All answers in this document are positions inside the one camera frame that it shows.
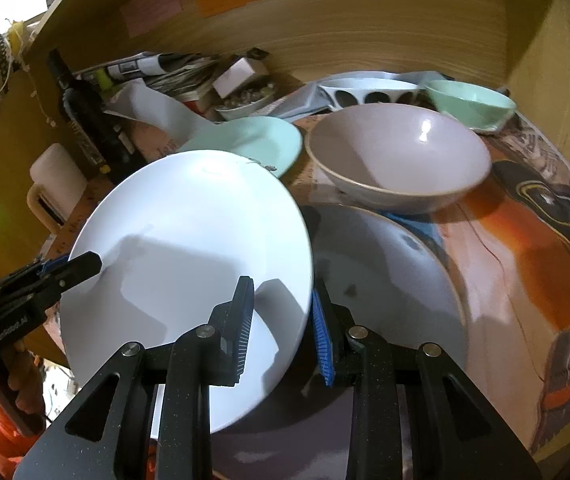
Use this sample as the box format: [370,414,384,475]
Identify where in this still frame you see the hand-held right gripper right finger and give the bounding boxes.
[311,287,546,480]

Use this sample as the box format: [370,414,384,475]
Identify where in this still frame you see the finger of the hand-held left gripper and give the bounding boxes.
[30,252,104,295]
[10,257,69,281]

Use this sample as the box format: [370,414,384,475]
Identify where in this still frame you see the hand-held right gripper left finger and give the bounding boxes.
[12,276,256,480]

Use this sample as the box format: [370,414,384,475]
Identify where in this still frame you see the white plate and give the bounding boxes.
[60,150,314,433]

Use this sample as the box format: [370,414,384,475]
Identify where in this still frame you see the mint green bowl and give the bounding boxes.
[424,80,517,133]

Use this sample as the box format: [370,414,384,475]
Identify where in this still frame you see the person's left hand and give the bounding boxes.
[6,341,48,417]

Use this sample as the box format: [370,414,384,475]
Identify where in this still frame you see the grey plate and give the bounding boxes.
[210,203,468,480]

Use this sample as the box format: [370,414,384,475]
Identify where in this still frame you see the white mug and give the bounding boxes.
[27,143,88,233]

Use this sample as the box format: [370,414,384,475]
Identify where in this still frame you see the dark bottle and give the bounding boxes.
[47,49,138,171]

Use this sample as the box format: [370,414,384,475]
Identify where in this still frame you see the white paper sheet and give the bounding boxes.
[105,82,213,146]

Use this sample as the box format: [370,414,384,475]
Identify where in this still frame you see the large grey bowl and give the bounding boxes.
[306,103,493,215]

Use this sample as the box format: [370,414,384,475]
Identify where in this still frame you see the mint green plate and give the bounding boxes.
[177,116,302,179]

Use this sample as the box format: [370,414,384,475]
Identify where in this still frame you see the printed newspaper sheet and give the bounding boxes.
[285,110,570,461]

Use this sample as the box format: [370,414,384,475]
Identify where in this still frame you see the small bowl with trinkets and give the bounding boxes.
[215,87,276,122]

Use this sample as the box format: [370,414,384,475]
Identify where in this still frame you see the white divided tray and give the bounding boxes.
[317,78,420,112]

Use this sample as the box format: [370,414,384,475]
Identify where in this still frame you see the small white box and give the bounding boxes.
[213,57,270,98]

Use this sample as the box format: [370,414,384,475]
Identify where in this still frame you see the pink sticky note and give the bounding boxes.
[121,0,184,38]

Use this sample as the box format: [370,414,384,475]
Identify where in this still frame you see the white cable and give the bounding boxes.
[12,55,58,128]

